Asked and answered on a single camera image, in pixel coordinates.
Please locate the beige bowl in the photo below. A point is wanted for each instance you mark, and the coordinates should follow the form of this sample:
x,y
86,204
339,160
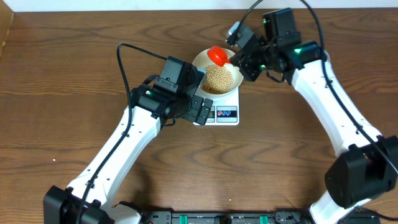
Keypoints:
x,y
202,61

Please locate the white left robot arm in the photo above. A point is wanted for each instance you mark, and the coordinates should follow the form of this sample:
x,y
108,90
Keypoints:
x,y
90,197

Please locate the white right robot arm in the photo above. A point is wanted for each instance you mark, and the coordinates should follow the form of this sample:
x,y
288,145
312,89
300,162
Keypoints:
x,y
366,161

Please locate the white digital kitchen scale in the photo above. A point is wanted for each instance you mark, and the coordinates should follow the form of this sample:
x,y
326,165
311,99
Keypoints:
x,y
225,110

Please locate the soybeans in bowl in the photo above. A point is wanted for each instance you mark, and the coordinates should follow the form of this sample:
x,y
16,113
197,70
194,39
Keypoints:
x,y
218,81

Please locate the red measuring scoop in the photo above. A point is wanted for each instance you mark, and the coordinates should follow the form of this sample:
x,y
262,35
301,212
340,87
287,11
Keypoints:
x,y
218,56

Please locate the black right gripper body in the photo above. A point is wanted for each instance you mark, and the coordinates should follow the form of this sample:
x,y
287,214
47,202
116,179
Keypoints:
x,y
259,60

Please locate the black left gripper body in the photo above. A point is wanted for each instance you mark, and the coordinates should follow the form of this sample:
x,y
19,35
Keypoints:
x,y
188,107

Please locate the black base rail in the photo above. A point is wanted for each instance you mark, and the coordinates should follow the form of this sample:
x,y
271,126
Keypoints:
x,y
224,217

